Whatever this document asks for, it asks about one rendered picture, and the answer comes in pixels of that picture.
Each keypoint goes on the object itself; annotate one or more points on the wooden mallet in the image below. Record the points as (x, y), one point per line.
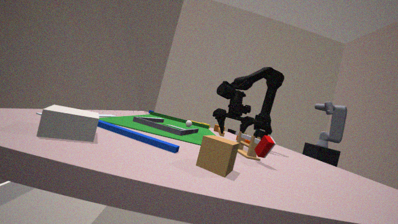
(217, 129)

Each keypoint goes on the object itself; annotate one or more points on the blue long bar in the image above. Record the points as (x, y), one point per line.
(139, 137)

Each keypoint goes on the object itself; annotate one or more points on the tan wooden block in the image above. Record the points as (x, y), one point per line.
(217, 155)

